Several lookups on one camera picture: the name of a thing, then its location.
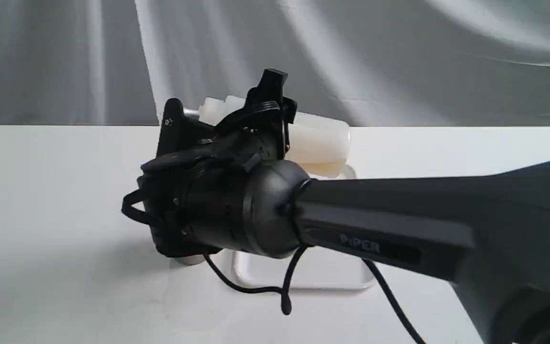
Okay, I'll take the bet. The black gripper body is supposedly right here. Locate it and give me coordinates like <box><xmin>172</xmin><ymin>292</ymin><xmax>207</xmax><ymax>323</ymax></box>
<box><xmin>208</xmin><ymin>100</ymin><xmax>297</xmax><ymax>168</ymax></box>

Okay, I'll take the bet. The clear squeeze bottle with oil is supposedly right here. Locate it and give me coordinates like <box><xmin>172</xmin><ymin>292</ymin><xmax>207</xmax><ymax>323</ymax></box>
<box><xmin>196</xmin><ymin>95</ymin><xmax>357</xmax><ymax>179</ymax></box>

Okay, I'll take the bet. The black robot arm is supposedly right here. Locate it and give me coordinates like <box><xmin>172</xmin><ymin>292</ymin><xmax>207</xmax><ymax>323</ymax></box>
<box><xmin>122</xmin><ymin>68</ymin><xmax>550</xmax><ymax>344</ymax></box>

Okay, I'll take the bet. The stainless steel cup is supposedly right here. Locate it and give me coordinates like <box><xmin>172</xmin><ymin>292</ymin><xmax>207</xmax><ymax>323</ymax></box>
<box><xmin>174</xmin><ymin>107</ymin><xmax>205</xmax><ymax>266</ymax></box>

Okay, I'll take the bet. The white plastic tray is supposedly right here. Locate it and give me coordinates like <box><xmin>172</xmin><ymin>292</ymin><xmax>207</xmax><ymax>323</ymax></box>
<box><xmin>232</xmin><ymin>247</ymin><xmax>376</xmax><ymax>292</ymax></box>

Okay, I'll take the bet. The grey fabric backdrop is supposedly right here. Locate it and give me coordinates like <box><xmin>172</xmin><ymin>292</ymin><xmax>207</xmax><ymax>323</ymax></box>
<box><xmin>0</xmin><ymin>0</ymin><xmax>550</xmax><ymax>127</ymax></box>

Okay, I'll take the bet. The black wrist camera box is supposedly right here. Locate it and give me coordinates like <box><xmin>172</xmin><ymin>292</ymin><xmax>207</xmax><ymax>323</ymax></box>
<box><xmin>140</xmin><ymin>98</ymin><xmax>215</xmax><ymax>174</ymax></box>

